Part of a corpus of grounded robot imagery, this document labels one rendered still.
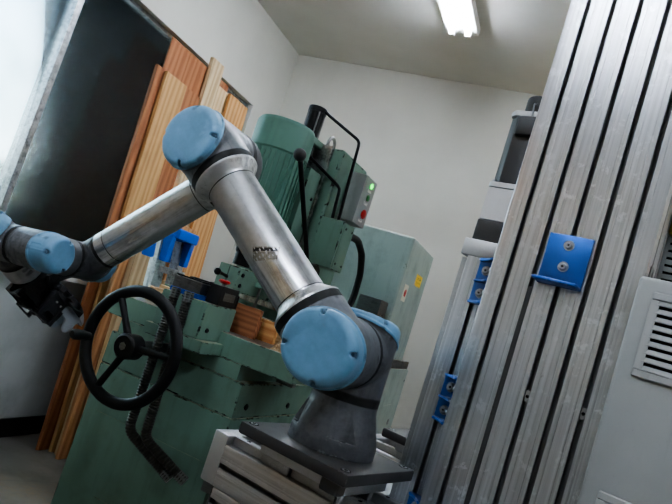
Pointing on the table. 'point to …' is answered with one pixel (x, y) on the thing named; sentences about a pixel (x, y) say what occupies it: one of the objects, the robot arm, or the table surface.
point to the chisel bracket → (239, 277)
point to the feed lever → (303, 201)
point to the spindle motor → (281, 158)
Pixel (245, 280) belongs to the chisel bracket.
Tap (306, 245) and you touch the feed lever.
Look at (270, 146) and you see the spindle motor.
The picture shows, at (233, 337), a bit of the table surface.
